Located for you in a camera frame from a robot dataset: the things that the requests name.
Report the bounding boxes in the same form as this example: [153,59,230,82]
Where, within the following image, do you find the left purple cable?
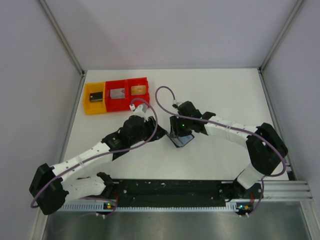
[29,98,159,218]

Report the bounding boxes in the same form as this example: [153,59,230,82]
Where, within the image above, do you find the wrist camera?
[129,103,148,119]
[172,99,182,109]

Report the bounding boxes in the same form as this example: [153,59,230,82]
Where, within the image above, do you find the red plastic bin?
[127,77,150,105]
[104,79,130,113]

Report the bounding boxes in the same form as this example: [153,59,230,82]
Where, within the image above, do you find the purple cable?
[29,98,159,218]
[154,86,288,217]

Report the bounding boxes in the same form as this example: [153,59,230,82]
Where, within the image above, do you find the white slotted cable duct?
[57,200,253,213]

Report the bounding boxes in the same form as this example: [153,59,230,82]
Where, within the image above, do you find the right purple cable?
[154,86,288,217]

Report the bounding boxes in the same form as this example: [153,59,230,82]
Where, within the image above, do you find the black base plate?
[89,179,262,208]

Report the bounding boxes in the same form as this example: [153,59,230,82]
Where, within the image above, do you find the gold card in bin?
[130,85,147,96]

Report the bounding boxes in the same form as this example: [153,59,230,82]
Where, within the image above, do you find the blue leather card holder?
[169,134,195,148]

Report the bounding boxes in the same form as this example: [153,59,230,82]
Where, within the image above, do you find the right red plastic bin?
[127,77,150,105]

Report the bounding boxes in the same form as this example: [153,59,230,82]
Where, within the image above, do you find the black card in bin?
[89,91,104,103]

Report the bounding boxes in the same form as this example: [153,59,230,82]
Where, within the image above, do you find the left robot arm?
[29,115,167,215]

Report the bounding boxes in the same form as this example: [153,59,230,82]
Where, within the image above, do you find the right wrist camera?
[172,99,182,109]

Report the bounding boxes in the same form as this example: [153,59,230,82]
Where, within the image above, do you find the silver card in bin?
[109,88,126,100]

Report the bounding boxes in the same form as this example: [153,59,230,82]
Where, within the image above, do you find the yellow plastic bin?
[82,82,107,115]

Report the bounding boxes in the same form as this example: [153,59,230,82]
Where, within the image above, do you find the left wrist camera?
[129,103,148,119]

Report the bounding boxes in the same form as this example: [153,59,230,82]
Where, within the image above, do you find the middle red plastic bin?
[104,79,130,113]

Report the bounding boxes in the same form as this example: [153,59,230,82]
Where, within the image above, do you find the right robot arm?
[169,101,288,194]

